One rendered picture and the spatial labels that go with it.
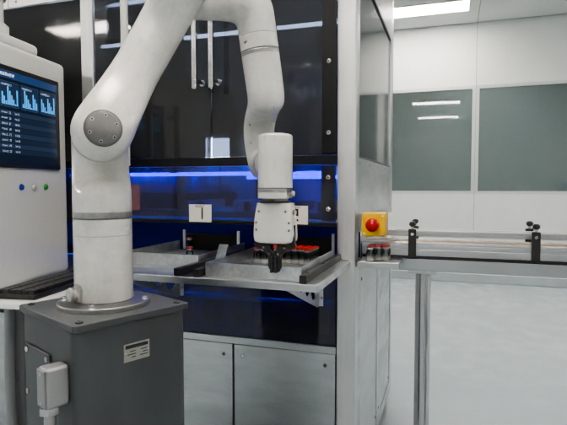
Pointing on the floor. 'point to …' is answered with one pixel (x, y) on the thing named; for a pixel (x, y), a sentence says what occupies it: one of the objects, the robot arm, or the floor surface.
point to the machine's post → (348, 209)
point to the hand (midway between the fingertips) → (274, 264)
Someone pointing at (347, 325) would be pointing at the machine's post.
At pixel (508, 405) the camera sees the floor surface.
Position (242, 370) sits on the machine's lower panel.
